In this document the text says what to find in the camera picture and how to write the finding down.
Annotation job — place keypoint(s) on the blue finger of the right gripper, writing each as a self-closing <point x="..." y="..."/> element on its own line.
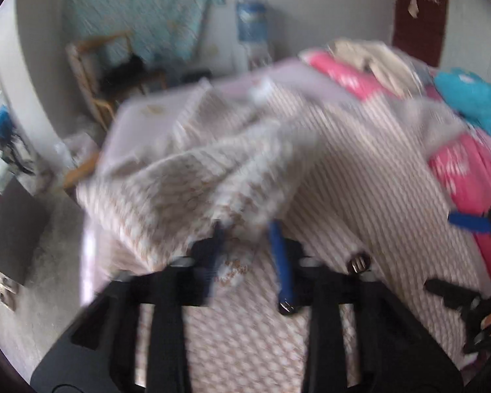
<point x="454" y="296"/>
<point x="471" y="223"/>

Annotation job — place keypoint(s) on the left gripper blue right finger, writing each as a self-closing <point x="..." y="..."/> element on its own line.
<point x="287" y="254"/>

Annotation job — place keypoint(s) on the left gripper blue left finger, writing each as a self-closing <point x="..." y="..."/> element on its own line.
<point x="207" y="254"/>

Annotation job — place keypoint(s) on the beige white houndstooth fuzzy coat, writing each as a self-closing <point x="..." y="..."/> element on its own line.
<point x="240" y="343"/>

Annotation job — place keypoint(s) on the black clothing on chair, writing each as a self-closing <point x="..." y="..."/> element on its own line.
<point x="130" y="74"/>

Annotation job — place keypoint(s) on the pink floral blanket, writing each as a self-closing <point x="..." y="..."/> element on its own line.
<point x="454" y="151"/>

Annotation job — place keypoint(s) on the blue patterned quilt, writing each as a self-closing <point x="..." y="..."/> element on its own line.
<point x="467" y="94"/>

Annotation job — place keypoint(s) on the light pink printed bed sheet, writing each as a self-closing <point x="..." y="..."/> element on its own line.
<point x="177" y="164"/>

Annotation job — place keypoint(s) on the wooden chair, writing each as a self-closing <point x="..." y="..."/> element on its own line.
<point x="86" y="61"/>

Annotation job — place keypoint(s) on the dark grey board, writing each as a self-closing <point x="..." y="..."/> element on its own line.
<point x="23" y="219"/>

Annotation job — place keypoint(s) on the white water dispenser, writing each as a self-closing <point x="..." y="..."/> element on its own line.
<point x="258" y="55"/>

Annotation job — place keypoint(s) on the cream beige jacket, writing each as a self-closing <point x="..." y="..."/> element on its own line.
<point x="392" y="69"/>

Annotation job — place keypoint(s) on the dark red door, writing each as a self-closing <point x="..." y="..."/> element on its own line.
<point x="419" y="29"/>

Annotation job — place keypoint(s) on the blue water bottle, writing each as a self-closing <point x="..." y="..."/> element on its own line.
<point x="252" y="21"/>

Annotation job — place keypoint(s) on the teal floral hanging cloth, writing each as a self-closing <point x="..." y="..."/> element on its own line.
<point x="161" y="29"/>

